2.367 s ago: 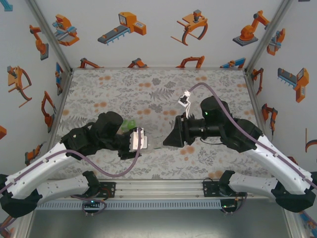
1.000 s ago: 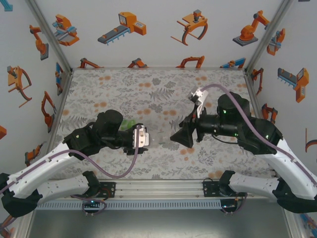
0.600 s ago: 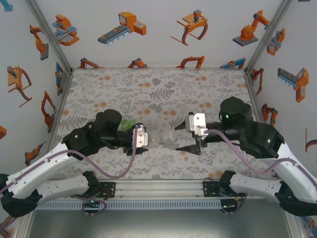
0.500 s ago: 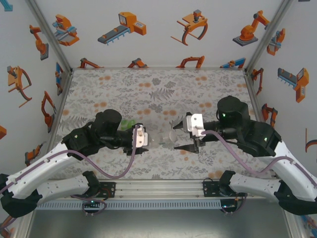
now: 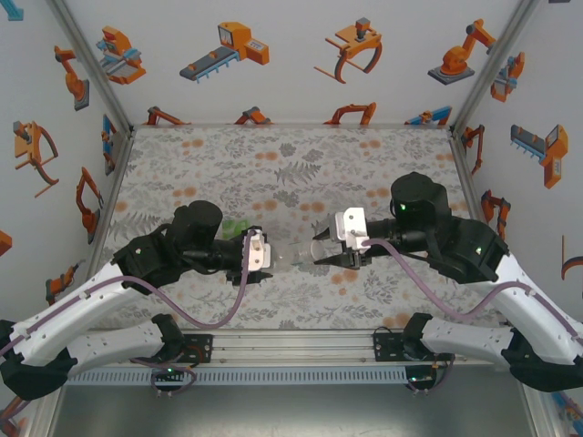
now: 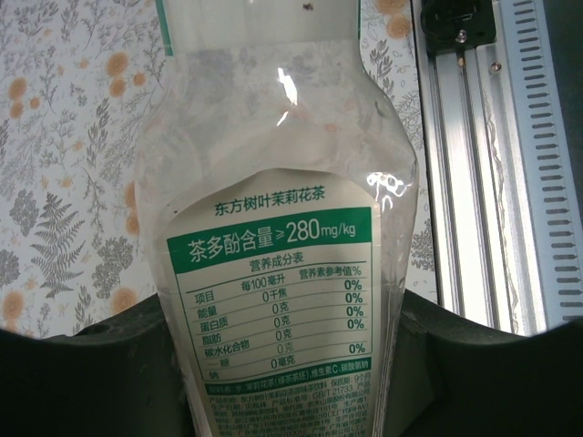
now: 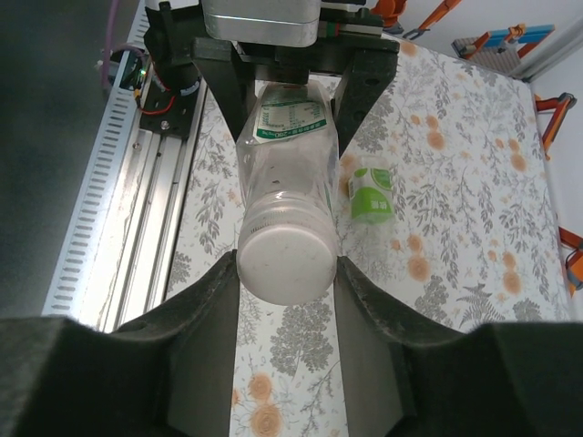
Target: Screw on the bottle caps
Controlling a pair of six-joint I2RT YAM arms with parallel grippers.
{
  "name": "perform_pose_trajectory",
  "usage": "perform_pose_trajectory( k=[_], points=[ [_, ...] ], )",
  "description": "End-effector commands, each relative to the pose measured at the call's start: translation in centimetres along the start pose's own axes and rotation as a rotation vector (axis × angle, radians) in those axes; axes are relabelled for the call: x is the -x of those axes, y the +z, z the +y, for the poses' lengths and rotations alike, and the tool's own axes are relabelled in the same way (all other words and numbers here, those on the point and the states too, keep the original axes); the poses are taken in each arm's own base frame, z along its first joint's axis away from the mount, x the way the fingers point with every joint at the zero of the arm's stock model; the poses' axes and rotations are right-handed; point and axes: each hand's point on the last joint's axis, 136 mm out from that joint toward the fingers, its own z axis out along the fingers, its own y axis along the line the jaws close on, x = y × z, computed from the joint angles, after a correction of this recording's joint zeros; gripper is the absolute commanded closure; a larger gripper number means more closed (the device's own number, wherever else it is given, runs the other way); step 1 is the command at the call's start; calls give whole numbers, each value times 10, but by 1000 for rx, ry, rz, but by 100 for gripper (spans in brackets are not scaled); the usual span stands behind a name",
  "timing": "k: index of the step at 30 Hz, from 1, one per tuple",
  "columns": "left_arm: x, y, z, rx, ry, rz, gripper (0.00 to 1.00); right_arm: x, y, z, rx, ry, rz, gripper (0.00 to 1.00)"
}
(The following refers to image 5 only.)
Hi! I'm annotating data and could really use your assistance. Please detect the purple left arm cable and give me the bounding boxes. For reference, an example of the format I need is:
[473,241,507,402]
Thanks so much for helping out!
[0,234,252,400]

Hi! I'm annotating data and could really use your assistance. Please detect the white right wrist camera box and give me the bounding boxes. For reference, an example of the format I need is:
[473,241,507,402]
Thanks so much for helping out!
[333,207,371,250]

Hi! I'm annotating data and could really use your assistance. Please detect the clear bottle with green cap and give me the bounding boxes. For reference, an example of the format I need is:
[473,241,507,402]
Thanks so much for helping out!
[271,240,322,270]

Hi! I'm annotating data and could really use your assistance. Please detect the green-tinted clear plastic bottle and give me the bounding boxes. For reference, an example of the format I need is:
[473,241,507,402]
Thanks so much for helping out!
[221,219,251,239]

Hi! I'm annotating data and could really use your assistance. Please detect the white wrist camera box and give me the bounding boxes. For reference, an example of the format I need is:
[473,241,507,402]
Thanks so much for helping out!
[333,207,371,250]
[240,229,273,270]

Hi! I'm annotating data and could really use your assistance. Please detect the aluminium frame rail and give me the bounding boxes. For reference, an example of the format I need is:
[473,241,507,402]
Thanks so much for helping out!
[84,129,136,277]
[448,129,519,329]
[130,121,453,133]

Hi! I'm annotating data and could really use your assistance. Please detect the white slotted cable duct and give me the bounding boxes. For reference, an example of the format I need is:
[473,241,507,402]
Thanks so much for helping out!
[67,367,409,387]

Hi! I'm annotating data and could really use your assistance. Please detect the wide aluminium base rail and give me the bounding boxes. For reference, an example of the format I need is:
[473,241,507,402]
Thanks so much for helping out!
[67,328,520,369]

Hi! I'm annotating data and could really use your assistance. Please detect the aluminium frame post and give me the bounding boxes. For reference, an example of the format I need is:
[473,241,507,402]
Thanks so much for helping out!
[25,391,65,437]
[518,386,564,437]
[45,0,136,136]
[449,0,542,136]

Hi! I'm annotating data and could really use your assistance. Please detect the grey metal base panel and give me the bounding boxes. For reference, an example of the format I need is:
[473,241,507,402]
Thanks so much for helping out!
[47,381,537,437]

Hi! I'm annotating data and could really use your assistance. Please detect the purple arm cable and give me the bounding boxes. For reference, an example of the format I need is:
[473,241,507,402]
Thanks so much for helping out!
[0,234,252,400]
[362,239,583,396]

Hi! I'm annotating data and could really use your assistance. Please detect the floral printed tablecloth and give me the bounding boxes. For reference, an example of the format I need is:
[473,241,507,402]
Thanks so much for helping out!
[80,126,514,330]

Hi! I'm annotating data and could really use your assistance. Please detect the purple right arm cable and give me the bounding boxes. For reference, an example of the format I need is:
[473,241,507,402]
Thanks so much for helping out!
[362,239,583,396]

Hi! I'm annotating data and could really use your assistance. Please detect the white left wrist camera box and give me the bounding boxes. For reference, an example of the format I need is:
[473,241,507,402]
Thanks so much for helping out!
[240,229,273,270]

